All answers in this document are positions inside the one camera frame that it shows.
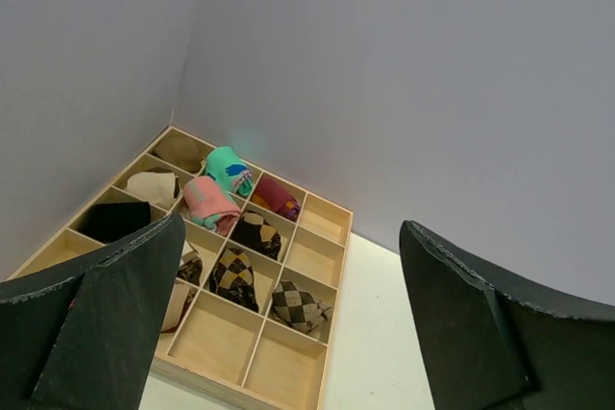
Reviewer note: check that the black rolled sock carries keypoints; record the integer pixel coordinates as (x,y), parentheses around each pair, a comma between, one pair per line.
(110,222)

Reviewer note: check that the dark brown argyle rolled sock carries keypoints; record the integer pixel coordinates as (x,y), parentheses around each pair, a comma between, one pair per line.
(254,232)

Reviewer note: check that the maroon rolled sock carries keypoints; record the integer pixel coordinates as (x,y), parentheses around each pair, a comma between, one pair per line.
(271,195)

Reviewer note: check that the grey brown argyle rolled sock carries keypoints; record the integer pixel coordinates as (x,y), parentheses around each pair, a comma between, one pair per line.
(297,308)

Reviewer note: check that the brown yellow argyle rolled sock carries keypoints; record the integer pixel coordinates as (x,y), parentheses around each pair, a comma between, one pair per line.
(233,279)

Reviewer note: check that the wooden compartment tray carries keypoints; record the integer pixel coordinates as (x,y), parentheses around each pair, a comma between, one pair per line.
(249,359)

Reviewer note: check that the tan rolled sock purple trim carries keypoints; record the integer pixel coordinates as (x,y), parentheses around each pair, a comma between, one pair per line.
(181,298)

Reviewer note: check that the cream and brown rolled sock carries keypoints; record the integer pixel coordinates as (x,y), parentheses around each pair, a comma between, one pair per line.
(191,268)

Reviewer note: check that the olive tan rolled sock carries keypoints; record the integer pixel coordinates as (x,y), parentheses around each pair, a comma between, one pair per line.
(181,151)

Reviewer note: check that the pink rolled sock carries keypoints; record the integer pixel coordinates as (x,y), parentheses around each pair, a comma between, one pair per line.
(209,206)

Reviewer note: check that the mint green rolled sock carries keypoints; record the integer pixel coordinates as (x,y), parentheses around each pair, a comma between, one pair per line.
(227,169)

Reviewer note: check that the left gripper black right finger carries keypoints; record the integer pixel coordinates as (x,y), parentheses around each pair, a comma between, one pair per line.
(491,339)

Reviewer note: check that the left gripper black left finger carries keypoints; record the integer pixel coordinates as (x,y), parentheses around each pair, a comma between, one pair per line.
(82,334)

